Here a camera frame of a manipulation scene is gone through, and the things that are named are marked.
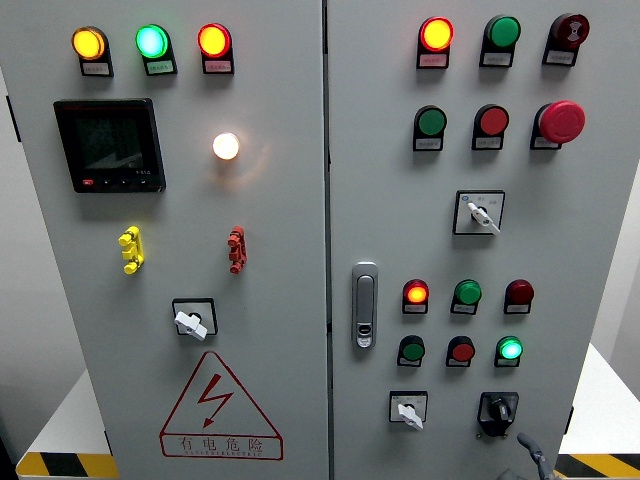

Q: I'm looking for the black knob turn switch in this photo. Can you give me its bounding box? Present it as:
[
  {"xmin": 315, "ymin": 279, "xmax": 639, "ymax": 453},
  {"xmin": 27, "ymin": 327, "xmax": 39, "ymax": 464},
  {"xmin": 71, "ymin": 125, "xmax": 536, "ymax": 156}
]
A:
[{"xmin": 476, "ymin": 391, "xmax": 520, "ymax": 440}]

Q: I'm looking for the black yellow striped tape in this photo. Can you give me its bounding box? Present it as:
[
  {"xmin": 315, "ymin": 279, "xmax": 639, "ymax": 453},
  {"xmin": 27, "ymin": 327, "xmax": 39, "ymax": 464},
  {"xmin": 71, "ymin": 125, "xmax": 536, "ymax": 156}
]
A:
[
  {"xmin": 553, "ymin": 453, "xmax": 640, "ymax": 480},
  {"xmin": 15, "ymin": 452, "xmax": 120, "ymax": 480}
]

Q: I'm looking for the small green lamp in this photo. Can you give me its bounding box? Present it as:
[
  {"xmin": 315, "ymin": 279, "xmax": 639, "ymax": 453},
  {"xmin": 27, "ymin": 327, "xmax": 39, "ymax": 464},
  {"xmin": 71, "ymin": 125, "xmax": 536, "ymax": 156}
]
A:
[
  {"xmin": 450, "ymin": 279, "xmax": 483, "ymax": 316},
  {"xmin": 493, "ymin": 335, "xmax": 524, "ymax": 369}
]

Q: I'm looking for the small red push button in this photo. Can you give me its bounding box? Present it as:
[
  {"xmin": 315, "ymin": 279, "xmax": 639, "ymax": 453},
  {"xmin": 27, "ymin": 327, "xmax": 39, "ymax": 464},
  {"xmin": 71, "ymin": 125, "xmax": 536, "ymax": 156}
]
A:
[{"xmin": 445, "ymin": 335, "xmax": 476, "ymax": 368}]

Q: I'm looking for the small green push button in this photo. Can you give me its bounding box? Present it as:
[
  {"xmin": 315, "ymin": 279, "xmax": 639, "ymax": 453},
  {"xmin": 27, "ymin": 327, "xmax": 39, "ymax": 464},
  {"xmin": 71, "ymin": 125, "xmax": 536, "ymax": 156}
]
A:
[{"xmin": 396, "ymin": 334, "xmax": 427, "ymax": 368}]

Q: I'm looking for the small red lamp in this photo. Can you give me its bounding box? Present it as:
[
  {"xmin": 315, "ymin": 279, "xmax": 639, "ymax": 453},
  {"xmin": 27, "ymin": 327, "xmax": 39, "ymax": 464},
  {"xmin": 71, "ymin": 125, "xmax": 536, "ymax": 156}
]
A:
[
  {"xmin": 401, "ymin": 278, "xmax": 430, "ymax": 315},
  {"xmin": 503, "ymin": 278, "xmax": 536, "ymax": 316}
]

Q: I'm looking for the pale grey cabinet door with lock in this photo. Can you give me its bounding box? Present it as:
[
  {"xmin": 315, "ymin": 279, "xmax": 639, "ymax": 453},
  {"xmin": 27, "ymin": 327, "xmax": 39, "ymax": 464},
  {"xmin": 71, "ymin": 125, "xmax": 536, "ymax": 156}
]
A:
[{"xmin": 325, "ymin": 0, "xmax": 640, "ymax": 480}]

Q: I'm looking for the silver door lock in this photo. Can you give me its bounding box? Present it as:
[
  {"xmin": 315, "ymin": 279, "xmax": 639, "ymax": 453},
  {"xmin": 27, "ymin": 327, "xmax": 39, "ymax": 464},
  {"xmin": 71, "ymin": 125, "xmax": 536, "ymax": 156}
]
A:
[{"xmin": 351, "ymin": 261, "xmax": 379, "ymax": 350}]

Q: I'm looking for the red warning triangle sticker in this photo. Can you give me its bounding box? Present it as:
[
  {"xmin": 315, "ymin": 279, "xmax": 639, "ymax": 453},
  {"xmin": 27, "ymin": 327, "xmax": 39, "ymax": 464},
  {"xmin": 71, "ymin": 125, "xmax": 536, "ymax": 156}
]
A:
[{"xmin": 159, "ymin": 350, "xmax": 284, "ymax": 461}]

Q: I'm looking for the large red stop button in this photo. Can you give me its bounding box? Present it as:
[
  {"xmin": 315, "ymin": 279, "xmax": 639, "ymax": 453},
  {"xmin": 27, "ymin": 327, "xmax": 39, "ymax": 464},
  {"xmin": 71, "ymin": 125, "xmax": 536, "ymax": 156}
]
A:
[{"xmin": 529, "ymin": 100, "xmax": 587, "ymax": 151}]

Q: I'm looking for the large red push button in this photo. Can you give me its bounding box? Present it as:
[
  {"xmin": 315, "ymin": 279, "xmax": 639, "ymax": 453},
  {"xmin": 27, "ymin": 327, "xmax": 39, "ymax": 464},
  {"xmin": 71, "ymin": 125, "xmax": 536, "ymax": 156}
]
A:
[{"xmin": 471, "ymin": 103, "xmax": 511, "ymax": 151}]

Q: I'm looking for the pale grey cabinet door with display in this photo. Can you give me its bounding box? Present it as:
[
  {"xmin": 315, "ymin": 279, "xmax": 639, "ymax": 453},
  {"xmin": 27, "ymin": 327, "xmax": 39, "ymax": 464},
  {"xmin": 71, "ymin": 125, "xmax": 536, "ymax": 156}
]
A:
[{"xmin": 0, "ymin": 0, "xmax": 330, "ymax": 480}]

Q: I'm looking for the large green push button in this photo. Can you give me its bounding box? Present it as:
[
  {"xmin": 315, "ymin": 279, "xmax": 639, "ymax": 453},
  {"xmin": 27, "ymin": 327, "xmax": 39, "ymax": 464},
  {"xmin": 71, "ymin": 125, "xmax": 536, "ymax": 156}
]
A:
[{"xmin": 412, "ymin": 104, "xmax": 448, "ymax": 152}]

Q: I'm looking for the large green lamp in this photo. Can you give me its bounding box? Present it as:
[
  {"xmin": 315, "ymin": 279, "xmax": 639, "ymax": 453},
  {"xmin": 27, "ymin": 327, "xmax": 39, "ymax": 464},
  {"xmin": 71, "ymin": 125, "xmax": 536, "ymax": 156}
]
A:
[
  {"xmin": 479, "ymin": 14, "xmax": 522, "ymax": 69},
  {"xmin": 135, "ymin": 24, "xmax": 179, "ymax": 77}
]

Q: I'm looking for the dark red buzzer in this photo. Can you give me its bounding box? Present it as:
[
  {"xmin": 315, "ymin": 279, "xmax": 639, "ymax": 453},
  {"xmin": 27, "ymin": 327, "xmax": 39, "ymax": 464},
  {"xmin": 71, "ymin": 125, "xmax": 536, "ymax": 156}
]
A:
[{"xmin": 541, "ymin": 13, "xmax": 591, "ymax": 68}]

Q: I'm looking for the large red lamp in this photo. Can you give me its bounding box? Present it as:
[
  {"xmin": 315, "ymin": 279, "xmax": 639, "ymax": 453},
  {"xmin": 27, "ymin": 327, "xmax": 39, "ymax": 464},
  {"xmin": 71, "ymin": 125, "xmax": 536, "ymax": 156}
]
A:
[
  {"xmin": 196, "ymin": 23, "xmax": 235, "ymax": 76},
  {"xmin": 416, "ymin": 16, "xmax": 455, "ymax": 70}
]

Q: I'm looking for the white round lamp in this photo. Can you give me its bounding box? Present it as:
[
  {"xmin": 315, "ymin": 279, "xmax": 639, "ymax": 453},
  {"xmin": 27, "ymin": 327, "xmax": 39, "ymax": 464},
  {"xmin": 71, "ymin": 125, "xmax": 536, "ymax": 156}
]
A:
[{"xmin": 212, "ymin": 131, "xmax": 241, "ymax": 162}]

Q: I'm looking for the black display meter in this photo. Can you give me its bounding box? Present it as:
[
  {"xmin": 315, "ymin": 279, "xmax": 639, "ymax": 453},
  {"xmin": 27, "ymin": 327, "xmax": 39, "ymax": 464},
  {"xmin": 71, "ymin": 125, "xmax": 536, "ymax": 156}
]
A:
[{"xmin": 53, "ymin": 97, "xmax": 167, "ymax": 194}]

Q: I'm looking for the large yellow lamp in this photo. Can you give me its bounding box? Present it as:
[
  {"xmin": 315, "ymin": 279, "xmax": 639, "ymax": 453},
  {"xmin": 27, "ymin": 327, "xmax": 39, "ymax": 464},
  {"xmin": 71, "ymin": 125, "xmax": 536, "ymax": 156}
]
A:
[{"xmin": 71, "ymin": 26, "xmax": 115, "ymax": 78}]

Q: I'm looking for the white handle switch, small pale plate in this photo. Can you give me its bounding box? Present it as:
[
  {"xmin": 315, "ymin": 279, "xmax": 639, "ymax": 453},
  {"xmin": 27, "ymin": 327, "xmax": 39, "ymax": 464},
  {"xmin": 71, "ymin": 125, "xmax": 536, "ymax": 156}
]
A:
[{"xmin": 388, "ymin": 390, "xmax": 429, "ymax": 431}]

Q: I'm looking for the white handle switch, large pale plate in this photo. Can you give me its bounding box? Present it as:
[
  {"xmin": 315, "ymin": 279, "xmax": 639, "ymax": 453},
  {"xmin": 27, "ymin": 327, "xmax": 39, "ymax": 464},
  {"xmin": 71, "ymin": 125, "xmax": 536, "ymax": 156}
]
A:
[{"xmin": 452, "ymin": 189, "xmax": 506, "ymax": 237}]

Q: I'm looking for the small red handle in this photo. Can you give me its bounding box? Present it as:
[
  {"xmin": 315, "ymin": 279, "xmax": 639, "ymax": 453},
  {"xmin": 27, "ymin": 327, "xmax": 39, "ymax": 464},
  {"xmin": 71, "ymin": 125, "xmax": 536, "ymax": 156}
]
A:
[{"xmin": 227, "ymin": 225, "xmax": 247, "ymax": 275}]

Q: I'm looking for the white handle switch, black plate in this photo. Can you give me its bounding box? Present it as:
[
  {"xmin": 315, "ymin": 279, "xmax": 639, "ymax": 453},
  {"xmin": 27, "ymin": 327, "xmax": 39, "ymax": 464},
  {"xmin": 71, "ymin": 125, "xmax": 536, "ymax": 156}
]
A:
[{"xmin": 171, "ymin": 297, "xmax": 219, "ymax": 343}]

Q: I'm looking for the small yellow handle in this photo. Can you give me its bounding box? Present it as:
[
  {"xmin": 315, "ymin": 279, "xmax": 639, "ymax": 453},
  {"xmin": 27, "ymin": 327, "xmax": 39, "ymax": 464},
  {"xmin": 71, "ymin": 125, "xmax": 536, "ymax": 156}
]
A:
[{"xmin": 117, "ymin": 225, "xmax": 146, "ymax": 275}]

